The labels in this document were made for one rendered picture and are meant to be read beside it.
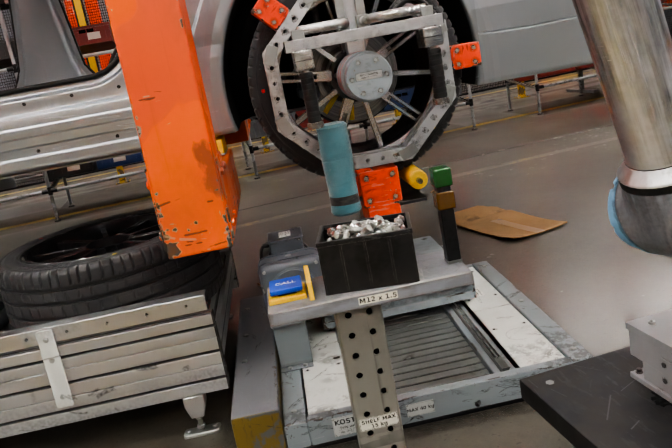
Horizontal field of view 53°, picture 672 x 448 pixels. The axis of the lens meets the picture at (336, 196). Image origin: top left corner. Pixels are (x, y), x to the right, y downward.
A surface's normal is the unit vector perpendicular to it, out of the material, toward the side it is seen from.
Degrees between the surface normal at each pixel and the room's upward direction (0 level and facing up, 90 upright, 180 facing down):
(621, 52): 105
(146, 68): 90
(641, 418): 0
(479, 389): 90
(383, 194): 90
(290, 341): 90
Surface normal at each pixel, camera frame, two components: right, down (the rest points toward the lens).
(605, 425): -0.18, -0.96
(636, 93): -0.43, 0.51
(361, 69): 0.11, 0.20
